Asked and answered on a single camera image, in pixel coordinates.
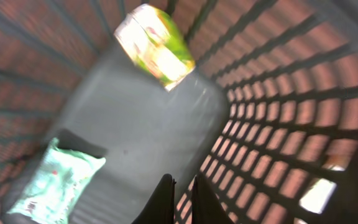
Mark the green juice carton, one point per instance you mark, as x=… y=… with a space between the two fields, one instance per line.
x=153 y=42

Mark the grey plastic basket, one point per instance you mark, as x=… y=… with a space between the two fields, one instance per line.
x=269 y=115

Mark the teal tissue packet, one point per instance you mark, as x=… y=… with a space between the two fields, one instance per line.
x=57 y=184

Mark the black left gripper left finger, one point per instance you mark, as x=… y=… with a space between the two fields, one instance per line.
x=159 y=209

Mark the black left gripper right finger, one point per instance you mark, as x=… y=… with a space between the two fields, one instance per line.
x=206 y=208

